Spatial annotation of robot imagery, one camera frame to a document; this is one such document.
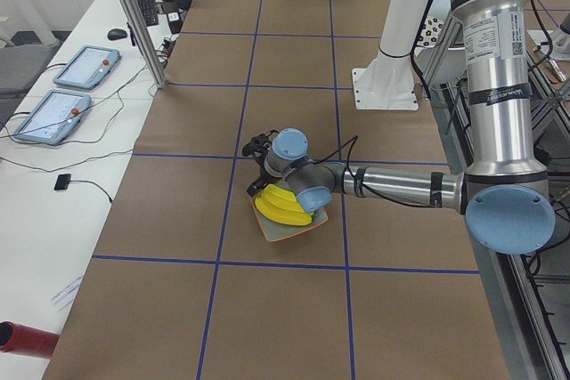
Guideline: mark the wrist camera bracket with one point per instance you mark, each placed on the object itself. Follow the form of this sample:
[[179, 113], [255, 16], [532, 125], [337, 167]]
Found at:
[[258, 146]]

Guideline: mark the grey square plate orange rim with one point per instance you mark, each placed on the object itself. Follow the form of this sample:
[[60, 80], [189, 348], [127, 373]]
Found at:
[[273, 231]]

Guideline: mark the teach pendant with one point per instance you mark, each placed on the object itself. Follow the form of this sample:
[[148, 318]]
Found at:
[[54, 118], [88, 67]]

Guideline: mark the black computer mouse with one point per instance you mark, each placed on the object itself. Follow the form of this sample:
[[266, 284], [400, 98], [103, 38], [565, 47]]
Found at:
[[116, 34]]

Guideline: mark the small black device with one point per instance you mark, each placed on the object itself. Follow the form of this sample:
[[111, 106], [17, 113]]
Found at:
[[62, 182]]

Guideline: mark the red fire extinguisher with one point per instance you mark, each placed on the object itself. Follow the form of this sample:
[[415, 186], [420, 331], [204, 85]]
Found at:
[[27, 341]]

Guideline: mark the yellow banana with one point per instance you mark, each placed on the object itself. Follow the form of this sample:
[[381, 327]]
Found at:
[[283, 199], [281, 215]]

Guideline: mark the black keyboard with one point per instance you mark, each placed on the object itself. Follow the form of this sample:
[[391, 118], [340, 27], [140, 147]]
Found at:
[[149, 12]]

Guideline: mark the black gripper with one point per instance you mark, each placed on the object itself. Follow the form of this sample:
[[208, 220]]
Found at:
[[263, 178]]

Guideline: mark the black box white label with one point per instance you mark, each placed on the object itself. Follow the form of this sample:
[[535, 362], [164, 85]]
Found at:
[[173, 15]]

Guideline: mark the teach pendant far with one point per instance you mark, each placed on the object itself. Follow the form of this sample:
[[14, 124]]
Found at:
[[88, 67]]

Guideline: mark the brown paper table cover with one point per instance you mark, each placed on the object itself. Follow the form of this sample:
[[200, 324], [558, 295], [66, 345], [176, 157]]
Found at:
[[182, 283]]

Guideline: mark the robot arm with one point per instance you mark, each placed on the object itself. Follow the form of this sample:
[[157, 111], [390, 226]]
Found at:
[[472, 55]]

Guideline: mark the aluminium frame post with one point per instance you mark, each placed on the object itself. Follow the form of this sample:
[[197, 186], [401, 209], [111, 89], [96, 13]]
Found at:
[[143, 41]]

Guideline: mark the teach pendant near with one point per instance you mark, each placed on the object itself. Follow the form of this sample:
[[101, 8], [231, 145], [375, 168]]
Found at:
[[54, 118]]

